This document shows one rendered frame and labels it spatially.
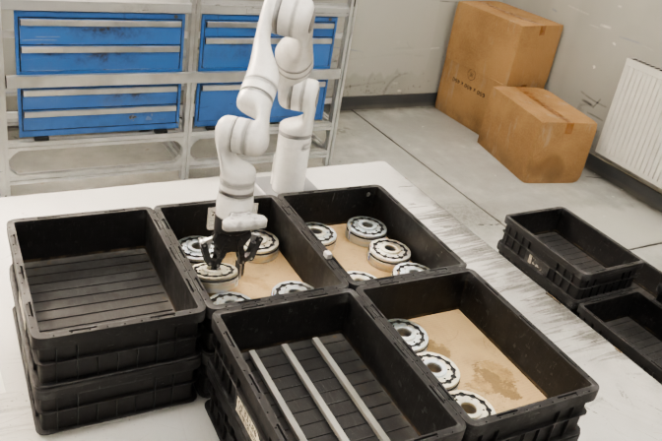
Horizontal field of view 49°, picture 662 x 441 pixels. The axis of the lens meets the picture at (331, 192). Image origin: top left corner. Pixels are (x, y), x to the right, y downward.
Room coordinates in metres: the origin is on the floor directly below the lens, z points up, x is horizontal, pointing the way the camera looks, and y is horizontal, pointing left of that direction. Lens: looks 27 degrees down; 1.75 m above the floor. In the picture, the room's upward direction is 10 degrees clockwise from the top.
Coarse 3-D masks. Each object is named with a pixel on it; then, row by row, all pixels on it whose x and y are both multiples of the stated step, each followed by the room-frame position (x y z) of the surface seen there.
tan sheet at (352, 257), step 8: (336, 224) 1.64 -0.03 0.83; (344, 224) 1.65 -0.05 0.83; (336, 232) 1.60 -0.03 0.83; (344, 232) 1.61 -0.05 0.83; (336, 240) 1.56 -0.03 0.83; (344, 240) 1.57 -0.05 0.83; (336, 248) 1.52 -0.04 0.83; (344, 248) 1.53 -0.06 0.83; (352, 248) 1.54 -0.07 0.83; (360, 248) 1.54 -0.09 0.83; (336, 256) 1.49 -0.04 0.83; (344, 256) 1.49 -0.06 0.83; (352, 256) 1.50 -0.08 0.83; (360, 256) 1.51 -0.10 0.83; (344, 264) 1.46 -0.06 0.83; (352, 264) 1.47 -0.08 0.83; (360, 264) 1.47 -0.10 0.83; (368, 264) 1.48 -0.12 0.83; (368, 272) 1.44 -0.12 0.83; (376, 272) 1.45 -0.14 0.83; (384, 272) 1.46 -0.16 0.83
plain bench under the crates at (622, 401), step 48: (96, 192) 1.82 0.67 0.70; (144, 192) 1.87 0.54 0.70; (192, 192) 1.92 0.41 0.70; (0, 240) 1.50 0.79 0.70; (480, 240) 1.93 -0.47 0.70; (0, 288) 1.32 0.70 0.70; (528, 288) 1.70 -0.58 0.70; (0, 336) 1.16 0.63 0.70; (576, 336) 1.52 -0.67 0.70; (624, 384) 1.36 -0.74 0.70; (0, 432) 0.92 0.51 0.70; (96, 432) 0.96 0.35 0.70; (144, 432) 0.98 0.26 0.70; (192, 432) 1.00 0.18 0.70; (624, 432) 1.20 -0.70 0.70
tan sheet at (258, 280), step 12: (252, 264) 1.39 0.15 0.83; (264, 264) 1.40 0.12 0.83; (276, 264) 1.41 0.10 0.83; (288, 264) 1.42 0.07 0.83; (252, 276) 1.35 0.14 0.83; (264, 276) 1.35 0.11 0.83; (276, 276) 1.36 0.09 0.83; (288, 276) 1.37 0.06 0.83; (240, 288) 1.29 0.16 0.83; (252, 288) 1.30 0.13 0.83; (264, 288) 1.31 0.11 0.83
